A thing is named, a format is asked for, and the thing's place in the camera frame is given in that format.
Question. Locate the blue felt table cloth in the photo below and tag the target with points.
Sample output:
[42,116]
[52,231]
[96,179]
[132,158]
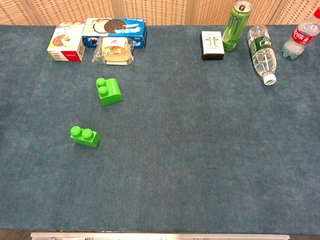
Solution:
[175,150]

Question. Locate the curved green toy brick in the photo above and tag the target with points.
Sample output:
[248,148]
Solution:
[113,91]

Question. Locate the bagged sandwich bread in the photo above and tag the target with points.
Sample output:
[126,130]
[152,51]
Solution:
[116,52]

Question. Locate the small white black box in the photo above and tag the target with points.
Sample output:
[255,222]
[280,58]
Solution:
[212,43]

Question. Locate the blue Oreo cookie box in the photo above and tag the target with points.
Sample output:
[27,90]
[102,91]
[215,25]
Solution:
[135,30]

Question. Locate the wicker folding screen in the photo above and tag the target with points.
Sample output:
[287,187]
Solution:
[162,11]

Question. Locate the green Monster drink can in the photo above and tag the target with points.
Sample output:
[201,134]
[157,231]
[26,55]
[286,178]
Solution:
[233,27]

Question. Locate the white yellow pie snack box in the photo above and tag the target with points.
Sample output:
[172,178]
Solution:
[65,43]

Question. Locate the clear bottle green label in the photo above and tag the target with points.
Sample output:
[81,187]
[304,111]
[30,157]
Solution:
[263,52]

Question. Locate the clear bottle red label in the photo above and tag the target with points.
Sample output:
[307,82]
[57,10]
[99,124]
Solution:
[301,35]

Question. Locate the aluminium rail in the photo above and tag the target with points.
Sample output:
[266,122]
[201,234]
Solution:
[160,236]

